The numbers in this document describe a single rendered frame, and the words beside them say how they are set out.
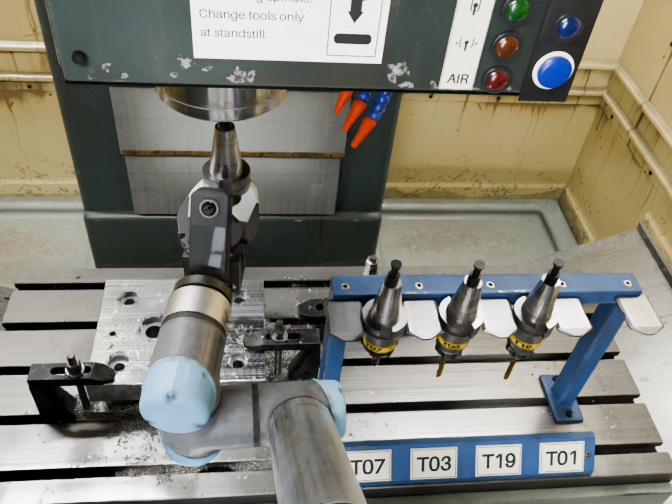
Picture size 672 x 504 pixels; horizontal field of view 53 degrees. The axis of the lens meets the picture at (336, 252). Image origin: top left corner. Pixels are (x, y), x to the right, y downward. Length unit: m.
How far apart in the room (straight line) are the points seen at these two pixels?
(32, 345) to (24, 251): 0.68
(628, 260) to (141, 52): 1.41
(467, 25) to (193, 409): 0.44
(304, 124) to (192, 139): 0.23
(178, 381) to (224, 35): 0.34
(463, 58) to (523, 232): 1.56
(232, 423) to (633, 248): 1.25
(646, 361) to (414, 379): 0.57
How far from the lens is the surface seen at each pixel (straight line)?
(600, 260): 1.79
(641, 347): 1.64
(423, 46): 0.59
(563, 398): 1.30
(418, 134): 1.94
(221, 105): 0.75
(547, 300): 0.96
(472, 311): 0.94
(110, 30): 0.58
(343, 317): 0.94
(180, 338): 0.73
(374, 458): 1.13
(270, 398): 0.80
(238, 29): 0.57
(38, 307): 1.42
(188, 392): 0.70
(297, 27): 0.57
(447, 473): 1.17
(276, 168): 1.46
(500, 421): 1.27
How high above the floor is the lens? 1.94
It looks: 45 degrees down
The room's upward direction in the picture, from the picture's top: 7 degrees clockwise
